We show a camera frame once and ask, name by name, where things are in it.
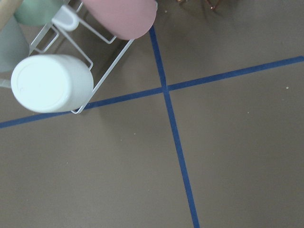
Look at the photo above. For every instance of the pink bowl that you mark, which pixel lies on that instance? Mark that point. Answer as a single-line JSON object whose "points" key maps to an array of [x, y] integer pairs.
{"points": [[126, 19]]}

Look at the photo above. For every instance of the white cup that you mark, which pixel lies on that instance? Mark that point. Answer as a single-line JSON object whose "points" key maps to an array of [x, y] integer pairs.
{"points": [[52, 83]]}

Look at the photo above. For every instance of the pale grey cup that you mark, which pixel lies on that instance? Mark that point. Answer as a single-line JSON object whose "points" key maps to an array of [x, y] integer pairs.
{"points": [[13, 45]]}

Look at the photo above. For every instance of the green cup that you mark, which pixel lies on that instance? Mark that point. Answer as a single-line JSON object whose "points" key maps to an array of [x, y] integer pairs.
{"points": [[37, 12]]}

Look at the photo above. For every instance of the copper wire rack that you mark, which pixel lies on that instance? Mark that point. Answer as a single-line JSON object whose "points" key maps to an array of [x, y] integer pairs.
{"points": [[212, 4]]}

